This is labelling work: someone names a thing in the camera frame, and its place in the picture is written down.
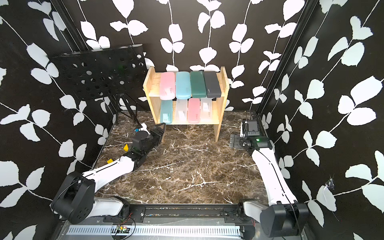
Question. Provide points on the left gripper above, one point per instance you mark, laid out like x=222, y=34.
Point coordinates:
x=159, y=134

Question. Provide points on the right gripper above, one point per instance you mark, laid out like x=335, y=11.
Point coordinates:
x=236, y=144

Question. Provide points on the teal pencil case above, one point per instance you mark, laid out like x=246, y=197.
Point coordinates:
x=166, y=112

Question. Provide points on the frosted clear pencil case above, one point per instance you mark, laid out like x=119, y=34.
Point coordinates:
x=181, y=111

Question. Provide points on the pink pencil case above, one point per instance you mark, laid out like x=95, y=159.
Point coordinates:
x=194, y=111
x=167, y=89

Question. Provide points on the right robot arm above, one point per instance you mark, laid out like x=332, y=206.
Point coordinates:
x=277, y=190

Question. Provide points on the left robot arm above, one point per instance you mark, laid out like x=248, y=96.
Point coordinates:
x=76, y=200

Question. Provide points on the pink pencil case top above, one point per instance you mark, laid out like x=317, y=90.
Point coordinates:
x=167, y=89

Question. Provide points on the light blue pencil case top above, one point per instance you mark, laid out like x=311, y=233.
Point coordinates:
x=183, y=86

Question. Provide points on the wooden two-tier shelf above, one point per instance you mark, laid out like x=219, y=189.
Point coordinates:
x=151, y=88

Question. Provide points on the clear pencil case right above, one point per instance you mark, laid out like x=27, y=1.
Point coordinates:
x=206, y=109

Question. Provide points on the dark green pencil case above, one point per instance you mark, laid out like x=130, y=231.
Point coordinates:
x=198, y=87

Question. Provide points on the dark grey pencil case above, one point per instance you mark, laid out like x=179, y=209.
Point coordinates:
x=213, y=88

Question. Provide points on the black perforated music stand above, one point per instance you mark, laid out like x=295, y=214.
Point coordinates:
x=97, y=84

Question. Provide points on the small circuit board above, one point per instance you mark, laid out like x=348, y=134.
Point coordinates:
x=121, y=230

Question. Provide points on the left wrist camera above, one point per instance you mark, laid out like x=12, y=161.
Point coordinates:
x=142, y=127

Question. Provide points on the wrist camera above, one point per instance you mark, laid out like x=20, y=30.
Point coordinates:
x=142, y=127
x=249, y=128

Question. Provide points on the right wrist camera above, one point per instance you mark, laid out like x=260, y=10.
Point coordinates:
x=249, y=128

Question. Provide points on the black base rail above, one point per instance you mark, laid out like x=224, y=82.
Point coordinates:
x=231, y=213

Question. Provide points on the white ribbed cable duct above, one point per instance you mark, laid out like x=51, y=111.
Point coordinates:
x=172, y=231

